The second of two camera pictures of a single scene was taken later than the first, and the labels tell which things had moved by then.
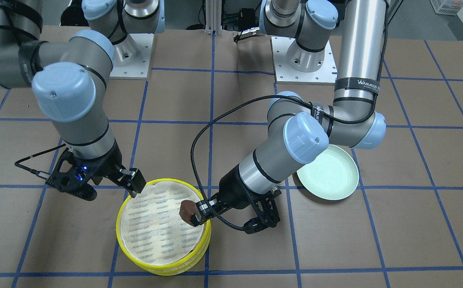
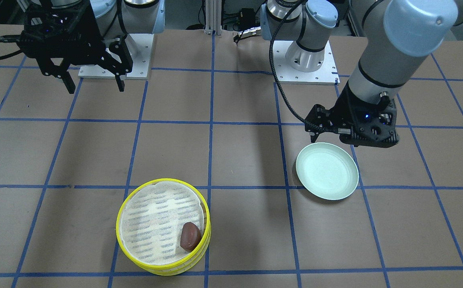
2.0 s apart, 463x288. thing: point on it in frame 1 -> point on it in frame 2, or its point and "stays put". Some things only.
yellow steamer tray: x=150 y=228 stays put
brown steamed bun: x=187 y=209 -> x=190 y=237
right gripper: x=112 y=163 -> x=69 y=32
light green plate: x=333 y=176 stays put
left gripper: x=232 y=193 -> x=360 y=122
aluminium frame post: x=213 y=17 stays put
